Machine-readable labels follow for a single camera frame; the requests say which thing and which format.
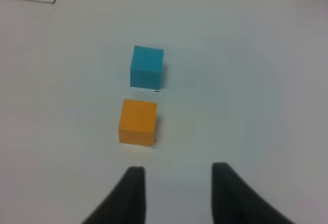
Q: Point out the orange cube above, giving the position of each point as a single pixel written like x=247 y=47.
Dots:
x=137 y=122

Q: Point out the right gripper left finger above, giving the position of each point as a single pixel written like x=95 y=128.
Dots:
x=127 y=201

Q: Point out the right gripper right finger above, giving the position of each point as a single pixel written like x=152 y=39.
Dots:
x=234 y=201

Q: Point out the blue cube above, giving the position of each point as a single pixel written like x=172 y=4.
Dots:
x=146 y=68

